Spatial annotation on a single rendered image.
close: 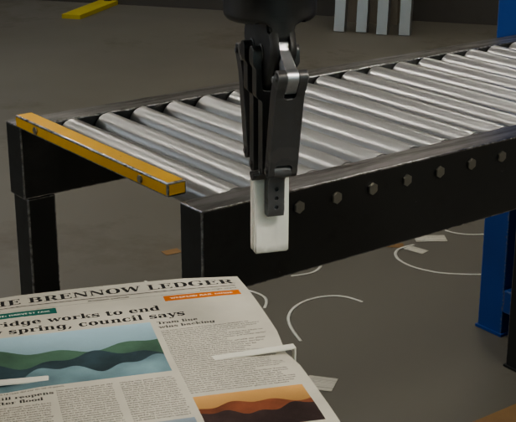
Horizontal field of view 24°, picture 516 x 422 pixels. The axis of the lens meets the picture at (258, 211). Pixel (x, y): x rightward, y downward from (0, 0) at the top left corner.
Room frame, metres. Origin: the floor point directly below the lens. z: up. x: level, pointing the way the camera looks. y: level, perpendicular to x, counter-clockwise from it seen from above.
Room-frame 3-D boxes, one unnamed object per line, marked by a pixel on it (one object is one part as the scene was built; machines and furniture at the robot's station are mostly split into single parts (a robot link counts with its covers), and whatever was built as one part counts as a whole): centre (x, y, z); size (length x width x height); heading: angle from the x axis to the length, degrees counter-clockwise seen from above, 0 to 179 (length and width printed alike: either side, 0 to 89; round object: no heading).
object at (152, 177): (1.67, 0.24, 0.81); 0.43 x 0.03 x 0.02; 37
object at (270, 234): (0.97, -0.01, 0.96); 0.03 x 0.01 x 0.07; 106
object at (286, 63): (0.94, -0.02, 1.10); 0.05 x 0.02 x 0.05; 16
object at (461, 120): (2.02, -0.25, 0.77); 0.47 x 0.05 x 0.05; 37
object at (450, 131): (1.98, -0.20, 0.77); 0.47 x 0.05 x 0.05; 37
